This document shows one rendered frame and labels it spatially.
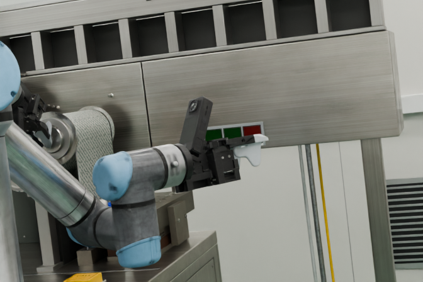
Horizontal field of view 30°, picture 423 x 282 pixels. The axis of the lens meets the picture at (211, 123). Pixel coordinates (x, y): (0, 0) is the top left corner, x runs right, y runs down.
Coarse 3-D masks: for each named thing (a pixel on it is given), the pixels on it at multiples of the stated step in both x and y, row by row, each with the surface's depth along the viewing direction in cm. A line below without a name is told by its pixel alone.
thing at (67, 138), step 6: (42, 120) 215; (48, 120) 214; (54, 120) 214; (60, 120) 214; (60, 126) 214; (66, 126) 214; (66, 132) 213; (66, 138) 213; (66, 144) 214; (60, 150) 214; (66, 150) 214; (54, 156) 215; (60, 156) 214
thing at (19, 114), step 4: (16, 108) 198; (20, 108) 199; (16, 112) 197; (20, 112) 198; (16, 116) 197; (20, 116) 198; (16, 120) 197; (20, 120) 198; (16, 124) 197; (20, 124) 197
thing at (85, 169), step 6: (84, 162) 219; (90, 162) 222; (78, 168) 215; (84, 168) 218; (90, 168) 222; (78, 174) 216; (84, 174) 218; (90, 174) 221; (84, 180) 218; (90, 180) 221; (90, 186) 221
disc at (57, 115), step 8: (48, 112) 215; (56, 112) 215; (40, 120) 216; (64, 120) 214; (72, 128) 214; (72, 136) 214; (72, 144) 214; (72, 152) 214; (56, 160) 216; (64, 160) 215
